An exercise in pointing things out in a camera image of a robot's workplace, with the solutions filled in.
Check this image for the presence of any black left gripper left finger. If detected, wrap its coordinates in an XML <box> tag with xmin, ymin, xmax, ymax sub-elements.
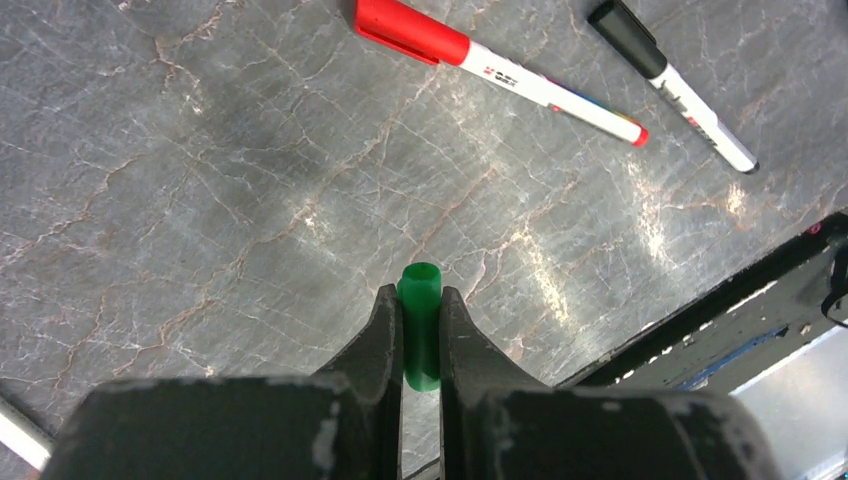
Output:
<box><xmin>316</xmin><ymin>284</ymin><xmax>404</xmax><ymax>479</ymax></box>

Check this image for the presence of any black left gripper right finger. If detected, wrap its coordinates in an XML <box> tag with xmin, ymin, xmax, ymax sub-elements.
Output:
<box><xmin>439</xmin><ymin>287</ymin><xmax>549</xmax><ymax>479</ymax></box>

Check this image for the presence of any green marker cap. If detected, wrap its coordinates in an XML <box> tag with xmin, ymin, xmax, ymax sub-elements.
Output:
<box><xmin>397</xmin><ymin>262</ymin><xmax>442</xmax><ymax>392</ymax></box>

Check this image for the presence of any red capped marker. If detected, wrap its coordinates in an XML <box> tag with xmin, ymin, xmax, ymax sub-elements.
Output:
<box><xmin>353</xmin><ymin>0</ymin><xmax>649</xmax><ymax>147</ymax></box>

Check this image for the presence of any purple capped marker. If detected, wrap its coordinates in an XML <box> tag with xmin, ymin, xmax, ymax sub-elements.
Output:
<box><xmin>1</xmin><ymin>398</ymin><xmax>53</xmax><ymax>472</ymax></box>

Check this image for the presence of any black capped marker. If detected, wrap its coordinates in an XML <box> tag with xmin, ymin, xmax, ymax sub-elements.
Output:
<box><xmin>588</xmin><ymin>1</ymin><xmax>760</xmax><ymax>174</ymax></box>

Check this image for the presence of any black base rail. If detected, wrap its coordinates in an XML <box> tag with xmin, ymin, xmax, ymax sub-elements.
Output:
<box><xmin>561</xmin><ymin>211</ymin><xmax>847</xmax><ymax>392</ymax></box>

